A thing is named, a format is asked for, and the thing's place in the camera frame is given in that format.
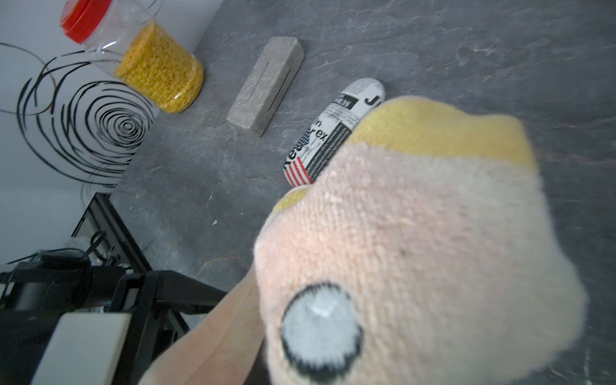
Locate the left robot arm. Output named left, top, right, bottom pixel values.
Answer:
left=1, top=257, right=225, bottom=384

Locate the grey rectangular eyeglass case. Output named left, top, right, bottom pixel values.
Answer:
left=226, top=36, right=305, bottom=136

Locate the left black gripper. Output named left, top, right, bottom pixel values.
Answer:
left=110, top=270, right=226, bottom=384

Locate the red lid yellow jar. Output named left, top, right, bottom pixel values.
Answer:
left=59, top=0, right=205, bottom=113

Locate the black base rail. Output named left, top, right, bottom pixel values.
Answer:
left=71, top=192, right=152, bottom=274

